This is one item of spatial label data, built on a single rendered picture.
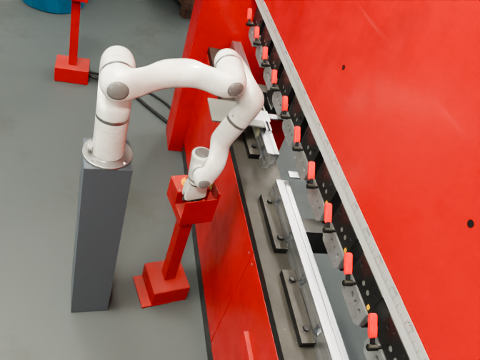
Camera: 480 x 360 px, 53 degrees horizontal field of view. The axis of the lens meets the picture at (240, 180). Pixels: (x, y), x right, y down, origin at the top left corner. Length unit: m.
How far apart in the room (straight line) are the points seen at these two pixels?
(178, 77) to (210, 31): 1.42
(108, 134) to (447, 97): 1.14
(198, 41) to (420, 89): 2.00
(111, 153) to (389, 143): 1.02
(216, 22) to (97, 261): 1.59
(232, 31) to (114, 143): 1.48
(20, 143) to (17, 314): 1.28
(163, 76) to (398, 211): 0.88
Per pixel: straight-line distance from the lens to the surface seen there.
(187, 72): 1.69
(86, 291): 2.52
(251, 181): 2.20
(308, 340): 1.74
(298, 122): 1.92
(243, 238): 2.09
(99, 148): 1.87
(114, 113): 1.76
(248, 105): 1.81
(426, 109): 1.29
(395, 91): 1.41
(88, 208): 2.04
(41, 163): 3.36
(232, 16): 3.07
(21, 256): 2.87
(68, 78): 4.09
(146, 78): 1.67
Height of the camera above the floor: 2.28
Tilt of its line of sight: 40 degrees down
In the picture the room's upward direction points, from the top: 21 degrees clockwise
